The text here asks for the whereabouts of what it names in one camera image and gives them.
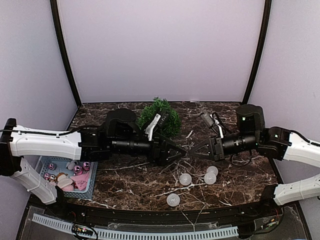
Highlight white perforated cable tray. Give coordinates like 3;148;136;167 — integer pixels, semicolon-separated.
31;213;239;240

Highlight small green christmas tree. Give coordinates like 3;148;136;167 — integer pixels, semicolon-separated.
136;97;182;138

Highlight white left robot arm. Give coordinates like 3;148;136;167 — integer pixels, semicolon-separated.
0;108;186;218

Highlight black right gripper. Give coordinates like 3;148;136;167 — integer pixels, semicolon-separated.
188;132;260;162

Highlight white ball string lights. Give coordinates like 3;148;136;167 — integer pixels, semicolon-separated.
166;150;224;209

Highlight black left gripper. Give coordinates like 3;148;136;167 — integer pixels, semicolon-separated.
110;130;187;167

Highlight pink bauble ornaments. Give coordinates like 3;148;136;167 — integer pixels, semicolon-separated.
43;160;92;192

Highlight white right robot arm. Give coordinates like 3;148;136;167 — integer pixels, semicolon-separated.
189;104;320;217

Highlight light blue plastic basket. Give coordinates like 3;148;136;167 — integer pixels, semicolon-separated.
35;156;98;200

